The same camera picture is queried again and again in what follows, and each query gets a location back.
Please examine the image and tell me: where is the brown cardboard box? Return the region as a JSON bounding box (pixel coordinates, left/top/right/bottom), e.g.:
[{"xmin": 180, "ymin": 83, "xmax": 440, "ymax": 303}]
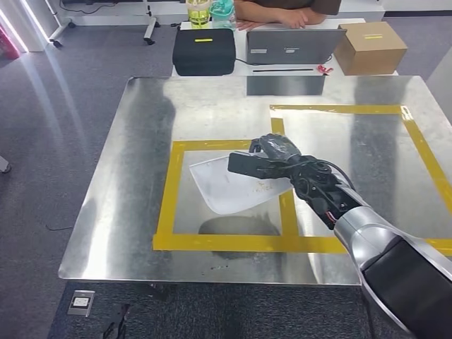
[{"xmin": 333, "ymin": 20, "xmax": 408, "ymax": 77}]

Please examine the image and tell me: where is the grey laptop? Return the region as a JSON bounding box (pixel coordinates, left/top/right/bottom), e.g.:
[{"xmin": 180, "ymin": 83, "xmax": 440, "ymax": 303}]
[{"xmin": 246, "ymin": 28, "xmax": 348, "ymax": 66}]

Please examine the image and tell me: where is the red fire extinguisher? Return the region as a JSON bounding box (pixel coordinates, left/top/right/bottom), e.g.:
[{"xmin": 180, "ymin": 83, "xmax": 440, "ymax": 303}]
[{"xmin": 0, "ymin": 25, "xmax": 20, "ymax": 61}]

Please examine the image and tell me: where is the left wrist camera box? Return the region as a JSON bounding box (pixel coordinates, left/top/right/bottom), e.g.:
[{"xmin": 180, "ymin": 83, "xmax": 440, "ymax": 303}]
[{"xmin": 103, "ymin": 304, "xmax": 131, "ymax": 339}]

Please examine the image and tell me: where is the black pen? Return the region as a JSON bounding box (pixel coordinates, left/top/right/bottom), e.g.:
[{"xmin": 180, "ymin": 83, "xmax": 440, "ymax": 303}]
[{"xmin": 253, "ymin": 68, "xmax": 315, "ymax": 73}]

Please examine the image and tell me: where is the black carry case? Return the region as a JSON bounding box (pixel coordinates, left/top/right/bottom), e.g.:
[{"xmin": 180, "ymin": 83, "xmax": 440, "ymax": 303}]
[{"xmin": 172, "ymin": 28, "xmax": 237, "ymax": 77}]

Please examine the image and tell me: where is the metal floor socket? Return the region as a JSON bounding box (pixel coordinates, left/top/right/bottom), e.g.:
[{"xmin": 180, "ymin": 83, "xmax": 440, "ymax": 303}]
[{"xmin": 66, "ymin": 290, "xmax": 95, "ymax": 318}]

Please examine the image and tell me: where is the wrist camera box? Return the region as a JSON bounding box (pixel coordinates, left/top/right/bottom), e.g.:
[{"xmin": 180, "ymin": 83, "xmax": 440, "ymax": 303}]
[
  {"xmin": 103, "ymin": 304, "xmax": 131, "ymax": 339},
  {"xmin": 228, "ymin": 152, "xmax": 288, "ymax": 181}
]

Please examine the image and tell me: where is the white plastic body part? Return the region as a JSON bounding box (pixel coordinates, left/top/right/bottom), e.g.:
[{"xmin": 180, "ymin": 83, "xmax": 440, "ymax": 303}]
[{"xmin": 189, "ymin": 154, "xmax": 294, "ymax": 216}]

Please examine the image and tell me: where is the teal drink cup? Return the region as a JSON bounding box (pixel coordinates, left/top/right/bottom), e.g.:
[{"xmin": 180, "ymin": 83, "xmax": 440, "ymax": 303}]
[{"xmin": 210, "ymin": 0, "xmax": 237, "ymax": 31}]

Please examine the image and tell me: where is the white wheeled stand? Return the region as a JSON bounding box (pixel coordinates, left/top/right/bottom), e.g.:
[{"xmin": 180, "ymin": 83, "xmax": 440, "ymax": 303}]
[{"xmin": 44, "ymin": 0, "xmax": 188, "ymax": 48}]

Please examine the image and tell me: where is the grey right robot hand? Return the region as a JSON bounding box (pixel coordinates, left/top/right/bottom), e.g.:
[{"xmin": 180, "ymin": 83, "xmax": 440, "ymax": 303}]
[{"xmin": 248, "ymin": 133, "xmax": 303, "ymax": 163}]

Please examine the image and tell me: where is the white desk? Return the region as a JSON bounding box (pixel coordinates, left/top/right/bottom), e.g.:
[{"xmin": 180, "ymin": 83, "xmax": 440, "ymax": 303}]
[{"xmin": 171, "ymin": 18, "xmax": 399, "ymax": 78}]

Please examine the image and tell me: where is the green drink bottle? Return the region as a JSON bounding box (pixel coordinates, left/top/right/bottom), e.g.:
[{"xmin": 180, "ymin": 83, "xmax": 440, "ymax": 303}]
[{"xmin": 186, "ymin": 0, "xmax": 211, "ymax": 30}]

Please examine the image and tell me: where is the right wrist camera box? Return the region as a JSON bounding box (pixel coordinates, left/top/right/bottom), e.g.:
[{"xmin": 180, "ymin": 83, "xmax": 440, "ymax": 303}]
[{"xmin": 228, "ymin": 152, "xmax": 288, "ymax": 181}]

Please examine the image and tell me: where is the yellow tape on workbench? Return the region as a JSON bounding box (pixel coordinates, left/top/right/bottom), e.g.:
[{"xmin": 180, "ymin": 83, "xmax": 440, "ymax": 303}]
[{"xmin": 152, "ymin": 103, "xmax": 452, "ymax": 256}]

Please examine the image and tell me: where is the stainless steel workbench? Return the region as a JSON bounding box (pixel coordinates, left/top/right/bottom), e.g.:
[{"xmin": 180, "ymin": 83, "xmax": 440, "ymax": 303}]
[{"xmin": 58, "ymin": 76, "xmax": 452, "ymax": 300}]

